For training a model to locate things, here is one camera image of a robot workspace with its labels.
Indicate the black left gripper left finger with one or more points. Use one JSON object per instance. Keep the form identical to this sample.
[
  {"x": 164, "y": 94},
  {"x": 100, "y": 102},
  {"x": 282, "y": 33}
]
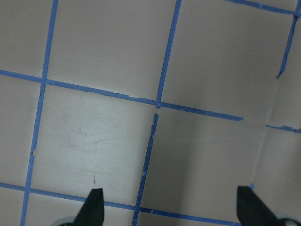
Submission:
[{"x": 92, "y": 211}]

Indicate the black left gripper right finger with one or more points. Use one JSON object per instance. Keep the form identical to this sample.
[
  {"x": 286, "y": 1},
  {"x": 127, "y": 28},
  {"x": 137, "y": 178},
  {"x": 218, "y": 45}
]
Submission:
[{"x": 251, "y": 210}]

